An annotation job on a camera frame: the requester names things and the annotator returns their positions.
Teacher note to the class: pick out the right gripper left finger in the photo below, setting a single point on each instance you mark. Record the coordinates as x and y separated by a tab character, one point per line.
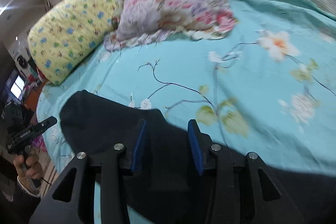
139	146

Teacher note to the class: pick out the pink floral ruffled pillow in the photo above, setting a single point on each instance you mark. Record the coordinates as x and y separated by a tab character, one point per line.
144	22

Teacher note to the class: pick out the left hand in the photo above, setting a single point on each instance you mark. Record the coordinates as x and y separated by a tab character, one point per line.
29	167

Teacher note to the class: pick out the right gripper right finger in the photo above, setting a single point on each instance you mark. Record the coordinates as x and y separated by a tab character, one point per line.
198	149

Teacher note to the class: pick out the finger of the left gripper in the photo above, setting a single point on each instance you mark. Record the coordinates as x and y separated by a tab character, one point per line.
43	126

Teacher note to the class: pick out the black pants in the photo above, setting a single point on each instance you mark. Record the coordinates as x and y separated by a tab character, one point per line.
234	188

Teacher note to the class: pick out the turquoise floral bed sheet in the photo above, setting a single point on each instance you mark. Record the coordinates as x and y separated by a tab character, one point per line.
268	87

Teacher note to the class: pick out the yellow cartoon print pillow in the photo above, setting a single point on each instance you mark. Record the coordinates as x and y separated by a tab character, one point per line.
63	37

